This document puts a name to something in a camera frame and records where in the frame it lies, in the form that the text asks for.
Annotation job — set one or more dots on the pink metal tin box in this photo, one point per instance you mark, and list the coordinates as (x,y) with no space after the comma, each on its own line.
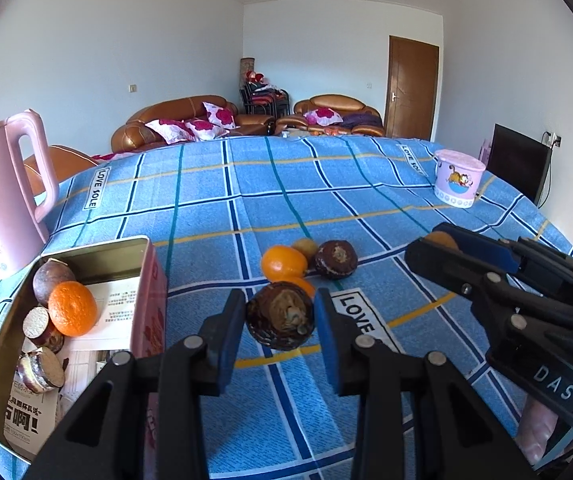
(151,300)

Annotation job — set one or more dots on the black television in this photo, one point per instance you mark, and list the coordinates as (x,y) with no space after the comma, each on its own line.
(518,165)

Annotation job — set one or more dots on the person's right hand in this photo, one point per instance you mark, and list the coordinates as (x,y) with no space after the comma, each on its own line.
(536,430)

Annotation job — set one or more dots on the blue plaid tablecloth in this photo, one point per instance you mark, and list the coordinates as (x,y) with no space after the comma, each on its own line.
(266,200)

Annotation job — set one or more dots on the tall decorated vase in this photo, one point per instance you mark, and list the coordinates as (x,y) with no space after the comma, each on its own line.
(246,67)

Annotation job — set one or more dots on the purple passion fruit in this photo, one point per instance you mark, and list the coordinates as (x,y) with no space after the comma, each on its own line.
(51,282)

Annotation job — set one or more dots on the brown leather armchair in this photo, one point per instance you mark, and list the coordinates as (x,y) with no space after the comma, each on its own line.
(336,105)

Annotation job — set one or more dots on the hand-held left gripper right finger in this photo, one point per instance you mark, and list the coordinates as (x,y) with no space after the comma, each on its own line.
(329,345)

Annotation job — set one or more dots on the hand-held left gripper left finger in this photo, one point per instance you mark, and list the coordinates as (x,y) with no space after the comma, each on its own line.
(226,345)

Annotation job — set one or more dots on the long brown leather sofa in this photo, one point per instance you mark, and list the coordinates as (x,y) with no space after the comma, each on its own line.
(166,115)

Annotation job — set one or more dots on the printed paper leaflet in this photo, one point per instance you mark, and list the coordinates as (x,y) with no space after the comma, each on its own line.
(111,305)

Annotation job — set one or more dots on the wall power outlet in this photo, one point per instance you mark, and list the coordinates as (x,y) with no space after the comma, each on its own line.
(552,139)

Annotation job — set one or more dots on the red decoration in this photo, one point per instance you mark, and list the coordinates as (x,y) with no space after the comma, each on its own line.
(255,77)

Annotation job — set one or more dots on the brown leather chair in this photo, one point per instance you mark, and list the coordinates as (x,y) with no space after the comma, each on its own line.
(66,160)

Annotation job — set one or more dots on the cluttered coffee table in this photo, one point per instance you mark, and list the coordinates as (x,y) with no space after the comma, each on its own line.
(311,131)

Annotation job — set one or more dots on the cut taro root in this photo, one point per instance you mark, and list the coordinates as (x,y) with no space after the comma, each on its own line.
(41,327)
(41,370)

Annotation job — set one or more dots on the brown wooden door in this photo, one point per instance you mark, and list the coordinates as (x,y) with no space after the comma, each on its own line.
(411,90)

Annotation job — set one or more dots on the stack of dark chairs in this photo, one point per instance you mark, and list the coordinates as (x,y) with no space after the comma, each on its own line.
(264,100)

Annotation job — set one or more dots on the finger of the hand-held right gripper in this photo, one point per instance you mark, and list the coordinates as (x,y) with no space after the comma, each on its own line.
(486,250)
(446,270)

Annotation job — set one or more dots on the yellow-brown round fruit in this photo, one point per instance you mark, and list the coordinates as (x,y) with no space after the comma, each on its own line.
(306,247)

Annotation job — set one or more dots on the purple blanket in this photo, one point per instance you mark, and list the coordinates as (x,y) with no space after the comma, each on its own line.
(361,121)

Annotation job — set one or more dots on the brown water chestnut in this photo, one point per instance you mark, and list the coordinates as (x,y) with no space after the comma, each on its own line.
(336,258)

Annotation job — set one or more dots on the white and red floral cushion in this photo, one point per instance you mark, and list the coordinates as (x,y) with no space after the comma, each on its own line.
(322,116)
(204,129)
(169,130)
(220,115)

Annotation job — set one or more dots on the pink floral cloth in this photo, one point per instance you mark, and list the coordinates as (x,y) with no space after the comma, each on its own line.
(109,156)

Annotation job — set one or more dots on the pink electric kettle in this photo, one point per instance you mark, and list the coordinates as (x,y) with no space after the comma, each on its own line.
(1,185)

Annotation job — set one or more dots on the pink cartoon cup with lid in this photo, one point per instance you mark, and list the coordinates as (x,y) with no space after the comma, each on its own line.
(458,180)

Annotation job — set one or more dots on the dark brown mangosteen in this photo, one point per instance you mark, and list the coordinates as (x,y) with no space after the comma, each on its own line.
(279,315)

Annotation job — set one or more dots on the pink bag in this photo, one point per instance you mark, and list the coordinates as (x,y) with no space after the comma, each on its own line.
(486,150)

